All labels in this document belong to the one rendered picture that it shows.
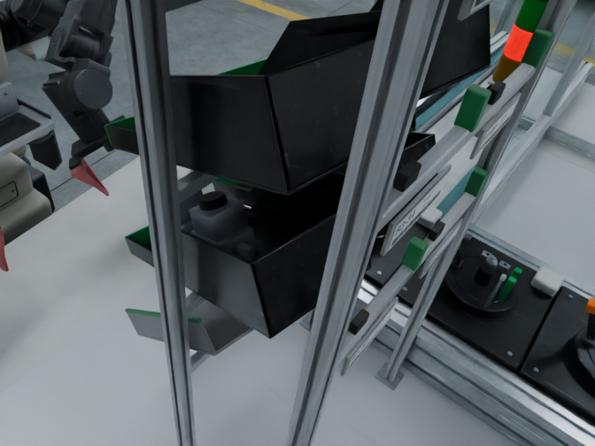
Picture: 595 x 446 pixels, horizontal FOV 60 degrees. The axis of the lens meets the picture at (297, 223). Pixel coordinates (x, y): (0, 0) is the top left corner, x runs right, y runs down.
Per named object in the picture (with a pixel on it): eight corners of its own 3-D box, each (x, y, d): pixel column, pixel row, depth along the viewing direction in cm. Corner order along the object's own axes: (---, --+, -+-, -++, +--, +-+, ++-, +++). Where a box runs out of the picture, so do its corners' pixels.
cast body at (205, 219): (196, 254, 59) (179, 198, 56) (227, 237, 61) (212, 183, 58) (237, 274, 53) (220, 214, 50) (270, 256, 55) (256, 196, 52)
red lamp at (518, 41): (498, 54, 87) (509, 26, 84) (508, 45, 90) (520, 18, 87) (526, 65, 85) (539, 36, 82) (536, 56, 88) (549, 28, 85)
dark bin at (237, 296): (130, 253, 63) (110, 199, 60) (217, 211, 70) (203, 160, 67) (269, 340, 43) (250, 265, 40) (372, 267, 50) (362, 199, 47)
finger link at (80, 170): (134, 187, 88) (101, 142, 83) (97, 209, 88) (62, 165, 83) (131, 173, 94) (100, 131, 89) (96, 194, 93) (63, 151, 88)
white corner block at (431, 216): (409, 226, 107) (413, 211, 104) (419, 215, 110) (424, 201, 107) (428, 236, 105) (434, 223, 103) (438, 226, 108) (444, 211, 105)
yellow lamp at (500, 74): (487, 80, 91) (498, 55, 87) (498, 72, 94) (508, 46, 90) (514, 91, 89) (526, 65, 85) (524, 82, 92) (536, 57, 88)
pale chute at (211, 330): (137, 335, 78) (124, 309, 77) (209, 293, 85) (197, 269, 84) (213, 357, 54) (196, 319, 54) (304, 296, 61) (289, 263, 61)
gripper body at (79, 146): (133, 133, 84) (105, 94, 80) (78, 165, 84) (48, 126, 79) (129, 122, 90) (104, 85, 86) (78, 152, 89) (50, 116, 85)
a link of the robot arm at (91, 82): (104, 51, 86) (54, 26, 80) (138, 44, 78) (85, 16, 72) (86, 119, 86) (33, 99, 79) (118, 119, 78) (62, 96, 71)
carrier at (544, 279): (387, 296, 93) (405, 249, 84) (444, 228, 108) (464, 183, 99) (513, 376, 84) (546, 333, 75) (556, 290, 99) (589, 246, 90)
